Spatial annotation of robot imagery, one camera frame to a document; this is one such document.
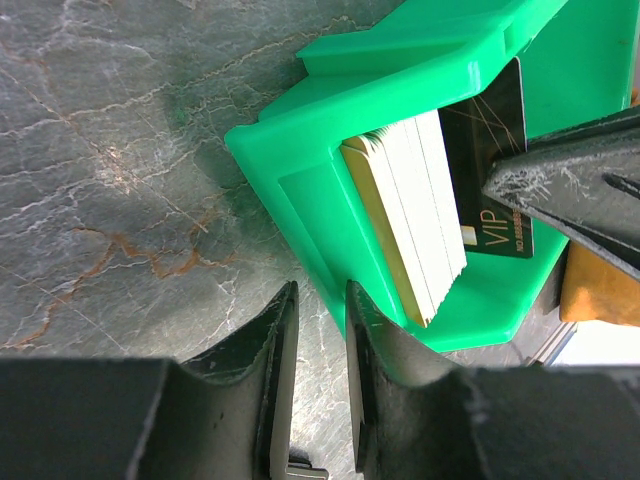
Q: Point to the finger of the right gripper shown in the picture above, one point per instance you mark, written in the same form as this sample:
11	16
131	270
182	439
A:
582	181

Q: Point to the mustard canvas tote bag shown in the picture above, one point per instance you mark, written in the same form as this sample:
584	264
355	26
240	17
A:
593	289

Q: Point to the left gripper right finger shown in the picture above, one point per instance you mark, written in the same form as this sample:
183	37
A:
408	403

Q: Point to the green plastic bin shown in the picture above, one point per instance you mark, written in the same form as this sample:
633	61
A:
498	73

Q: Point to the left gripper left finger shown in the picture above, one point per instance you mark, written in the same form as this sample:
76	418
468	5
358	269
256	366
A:
251	376

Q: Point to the stack of white cards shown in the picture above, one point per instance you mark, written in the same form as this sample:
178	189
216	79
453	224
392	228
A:
402	176

